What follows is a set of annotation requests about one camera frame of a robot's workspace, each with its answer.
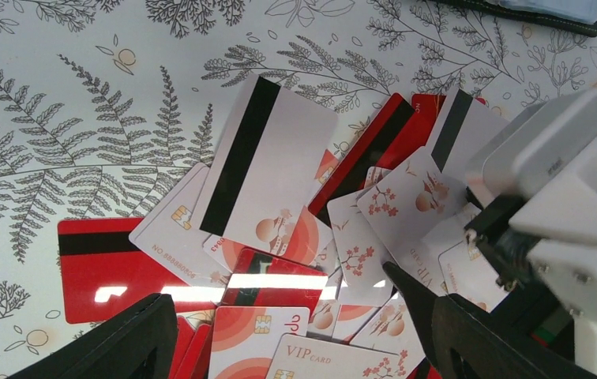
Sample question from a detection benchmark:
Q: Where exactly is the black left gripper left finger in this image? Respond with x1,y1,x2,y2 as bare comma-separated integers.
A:
11,294,178,378

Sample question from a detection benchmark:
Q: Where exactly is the black card holder wallet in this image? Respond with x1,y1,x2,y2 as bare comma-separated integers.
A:
438,0,597,37

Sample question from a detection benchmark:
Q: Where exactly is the floral patterned table mat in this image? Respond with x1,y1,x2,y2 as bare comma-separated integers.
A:
0,1,597,378

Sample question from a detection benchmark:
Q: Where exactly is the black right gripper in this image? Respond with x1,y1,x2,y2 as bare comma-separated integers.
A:
464,196,574,348

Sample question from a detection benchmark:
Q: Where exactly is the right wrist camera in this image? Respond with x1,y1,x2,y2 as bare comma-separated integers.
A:
465,89,597,376

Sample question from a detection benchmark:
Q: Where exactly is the white card black stripe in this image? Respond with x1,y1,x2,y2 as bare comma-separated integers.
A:
191,74,338,255

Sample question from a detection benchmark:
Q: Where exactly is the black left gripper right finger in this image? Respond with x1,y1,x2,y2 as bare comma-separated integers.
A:
382,261,594,378

